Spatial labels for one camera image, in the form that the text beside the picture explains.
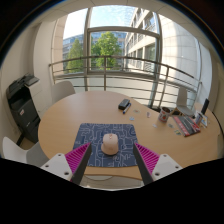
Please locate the dark blue patterned mouse pad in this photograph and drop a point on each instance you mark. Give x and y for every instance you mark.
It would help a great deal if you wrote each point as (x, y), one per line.
(88, 136)

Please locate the black bottle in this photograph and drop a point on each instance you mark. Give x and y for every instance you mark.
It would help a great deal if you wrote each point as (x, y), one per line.
(205, 106)

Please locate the red magazine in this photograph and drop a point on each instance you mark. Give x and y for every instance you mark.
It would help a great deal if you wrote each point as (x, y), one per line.
(186, 126)

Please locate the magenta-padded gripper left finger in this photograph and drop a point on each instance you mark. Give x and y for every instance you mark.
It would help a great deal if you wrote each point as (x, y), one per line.
(60, 165)

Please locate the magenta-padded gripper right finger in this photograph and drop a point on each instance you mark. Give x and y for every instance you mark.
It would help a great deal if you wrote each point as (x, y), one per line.
(165, 165)

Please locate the black and white office printer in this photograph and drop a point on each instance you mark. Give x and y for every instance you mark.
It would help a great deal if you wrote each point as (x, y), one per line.
(23, 106)

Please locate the beige computer mouse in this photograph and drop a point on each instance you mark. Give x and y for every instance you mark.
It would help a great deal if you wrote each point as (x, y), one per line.
(110, 145)

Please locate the colourful booklet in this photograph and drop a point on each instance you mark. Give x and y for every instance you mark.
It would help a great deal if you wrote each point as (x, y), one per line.
(205, 120)

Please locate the blue marker pen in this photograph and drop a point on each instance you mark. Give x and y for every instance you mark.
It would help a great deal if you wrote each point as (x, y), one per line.
(126, 108)

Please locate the metal balcony railing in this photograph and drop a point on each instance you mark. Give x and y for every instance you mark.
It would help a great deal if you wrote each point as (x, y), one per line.
(106, 57)

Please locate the black whiteboard eraser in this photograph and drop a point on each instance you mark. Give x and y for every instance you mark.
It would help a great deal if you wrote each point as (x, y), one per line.
(124, 104)

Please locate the small printed cup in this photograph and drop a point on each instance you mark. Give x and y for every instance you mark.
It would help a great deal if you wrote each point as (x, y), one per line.
(198, 119)

